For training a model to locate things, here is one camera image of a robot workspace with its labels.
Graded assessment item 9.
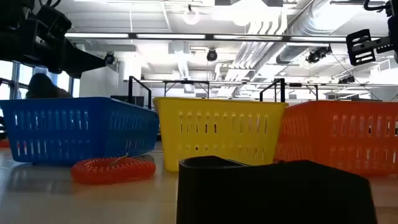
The black metal frame post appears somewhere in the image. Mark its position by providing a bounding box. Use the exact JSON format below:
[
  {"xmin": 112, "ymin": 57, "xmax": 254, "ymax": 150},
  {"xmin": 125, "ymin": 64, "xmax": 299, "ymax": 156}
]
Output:
[
  {"xmin": 259, "ymin": 78, "xmax": 286, "ymax": 103},
  {"xmin": 127, "ymin": 75, "xmax": 152, "ymax": 110}
]

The black table frame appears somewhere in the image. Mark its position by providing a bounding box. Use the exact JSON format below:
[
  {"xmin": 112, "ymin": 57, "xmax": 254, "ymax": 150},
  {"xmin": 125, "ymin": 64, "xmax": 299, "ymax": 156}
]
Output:
[{"xmin": 163, "ymin": 80, "xmax": 211, "ymax": 98}]

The silver ventilation duct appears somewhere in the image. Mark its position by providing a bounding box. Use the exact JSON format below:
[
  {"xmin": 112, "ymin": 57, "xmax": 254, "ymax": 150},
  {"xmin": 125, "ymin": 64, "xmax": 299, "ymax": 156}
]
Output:
[{"xmin": 276, "ymin": 0, "xmax": 352, "ymax": 65}]

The orange plastic basket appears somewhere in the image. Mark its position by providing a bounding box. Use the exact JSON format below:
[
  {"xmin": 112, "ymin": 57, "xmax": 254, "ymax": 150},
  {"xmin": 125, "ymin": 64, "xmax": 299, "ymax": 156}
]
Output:
[{"xmin": 274, "ymin": 100, "xmax": 398, "ymax": 177}]

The black velcro strap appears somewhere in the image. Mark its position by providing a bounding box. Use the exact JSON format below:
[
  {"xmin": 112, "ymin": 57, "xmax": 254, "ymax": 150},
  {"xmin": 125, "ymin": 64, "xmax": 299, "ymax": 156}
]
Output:
[{"xmin": 176, "ymin": 155, "xmax": 379, "ymax": 224}]

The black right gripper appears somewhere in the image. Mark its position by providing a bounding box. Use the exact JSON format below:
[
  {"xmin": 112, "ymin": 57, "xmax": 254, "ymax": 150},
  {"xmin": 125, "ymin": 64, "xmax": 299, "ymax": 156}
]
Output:
[{"xmin": 346, "ymin": 0, "xmax": 398, "ymax": 66}]

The dark monitor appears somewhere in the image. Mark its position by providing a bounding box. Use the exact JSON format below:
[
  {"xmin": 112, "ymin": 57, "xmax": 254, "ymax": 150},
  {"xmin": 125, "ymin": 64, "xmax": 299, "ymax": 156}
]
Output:
[{"xmin": 110, "ymin": 95, "xmax": 146, "ymax": 108}]

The blue plastic basket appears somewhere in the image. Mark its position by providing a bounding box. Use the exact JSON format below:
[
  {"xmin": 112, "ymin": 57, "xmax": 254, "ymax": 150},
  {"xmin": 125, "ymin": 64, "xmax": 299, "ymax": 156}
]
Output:
[{"xmin": 0, "ymin": 96, "xmax": 160, "ymax": 166}]

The round white pendant lamp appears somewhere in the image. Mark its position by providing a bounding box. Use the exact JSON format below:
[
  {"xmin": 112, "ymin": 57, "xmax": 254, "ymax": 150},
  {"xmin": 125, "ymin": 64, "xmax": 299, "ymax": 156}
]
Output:
[{"xmin": 182, "ymin": 4, "xmax": 201, "ymax": 26}]

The person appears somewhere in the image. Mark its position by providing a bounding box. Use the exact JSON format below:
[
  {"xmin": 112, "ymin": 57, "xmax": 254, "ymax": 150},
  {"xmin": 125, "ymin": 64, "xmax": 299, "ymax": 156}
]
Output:
[{"xmin": 25, "ymin": 73, "xmax": 73, "ymax": 100}]

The yellow plastic basket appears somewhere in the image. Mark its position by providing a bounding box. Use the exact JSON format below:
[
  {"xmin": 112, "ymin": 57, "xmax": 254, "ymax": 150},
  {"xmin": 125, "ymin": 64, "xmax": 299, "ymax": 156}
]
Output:
[{"xmin": 152, "ymin": 96, "xmax": 289, "ymax": 172}]

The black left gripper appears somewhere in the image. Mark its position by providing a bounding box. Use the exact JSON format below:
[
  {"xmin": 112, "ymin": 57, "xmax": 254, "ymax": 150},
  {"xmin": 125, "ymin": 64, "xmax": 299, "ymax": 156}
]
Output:
[{"xmin": 0, "ymin": 0, "xmax": 107, "ymax": 79}]

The long ceiling light bar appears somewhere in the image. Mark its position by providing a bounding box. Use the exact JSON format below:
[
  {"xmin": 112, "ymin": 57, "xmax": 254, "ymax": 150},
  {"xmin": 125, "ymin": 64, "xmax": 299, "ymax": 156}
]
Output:
[{"xmin": 64, "ymin": 32, "xmax": 386, "ymax": 44}]

